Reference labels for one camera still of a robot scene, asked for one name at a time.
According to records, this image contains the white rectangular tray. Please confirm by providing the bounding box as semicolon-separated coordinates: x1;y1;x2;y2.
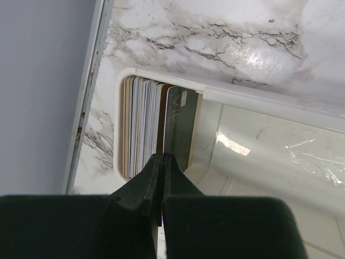
114;67;344;258

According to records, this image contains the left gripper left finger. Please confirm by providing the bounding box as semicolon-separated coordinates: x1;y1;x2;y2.
1;154;164;258

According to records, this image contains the aluminium frame rail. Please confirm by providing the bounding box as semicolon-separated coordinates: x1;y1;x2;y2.
61;0;114;194

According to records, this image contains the stack of cards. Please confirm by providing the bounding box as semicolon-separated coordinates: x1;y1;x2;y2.
122;76;172;179

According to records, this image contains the black VIP card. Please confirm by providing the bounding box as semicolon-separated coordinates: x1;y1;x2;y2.
160;86;198;183

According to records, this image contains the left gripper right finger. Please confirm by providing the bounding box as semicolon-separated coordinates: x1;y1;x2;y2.
162;155;307;258

